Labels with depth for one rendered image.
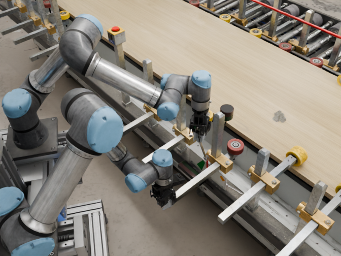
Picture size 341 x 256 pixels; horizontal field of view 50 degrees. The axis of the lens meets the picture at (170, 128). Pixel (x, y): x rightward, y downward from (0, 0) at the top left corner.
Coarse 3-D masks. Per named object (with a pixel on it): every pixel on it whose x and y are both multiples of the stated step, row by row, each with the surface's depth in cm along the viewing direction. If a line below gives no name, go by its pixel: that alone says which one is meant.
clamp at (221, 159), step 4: (208, 152) 179; (212, 156) 176; (220, 156) 176; (224, 156) 176; (212, 160) 177; (216, 160) 175; (220, 160) 174; (224, 160) 174; (228, 160) 174; (220, 164) 173; (224, 164) 173; (232, 164) 174; (220, 168) 175; (224, 168) 172; (228, 168) 173; (224, 172) 174
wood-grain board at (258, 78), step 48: (96, 0) 289; (144, 0) 286; (144, 48) 238; (192, 48) 237; (240, 48) 235; (240, 96) 202; (288, 96) 201; (336, 96) 200; (288, 144) 176; (336, 144) 175
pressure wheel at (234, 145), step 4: (232, 140) 178; (236, 140) 178; (240, 140) 178; (228, 144) 176; (232, 144) 177; (236, 144) 176; (240, 144) 177; (228, 148) 176; (232, 148) 175; (236, 148) 174; (240, 148) 174; (232, 152) 175; (236, 152) 175; (240, 152) 175
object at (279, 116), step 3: (279, 111) 191; (276, 114) 190; (279, 114) 190; (282, 114) 189; (273, 117) 189; (276, 117) 188; (279, 117) 188; (282, 117) 188; (285, 117) 189; (276, 120) 187; (279, 120) 187; (282, 120) 186; (285, 120) 187
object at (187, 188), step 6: (228, 156) 177; (234, 156) 179; (216, 162) 175; (210, 168) 172; (216, 168) 173; (198, 174) 170; (204, 174) 170; (210, 174) 172; (192, 180) 168; (198, 180) 168; (204, 180) 171; (186, 186) 166; (192, 186) 166; (180, 192) 164; (186, 192) 165; (180, 198) 164
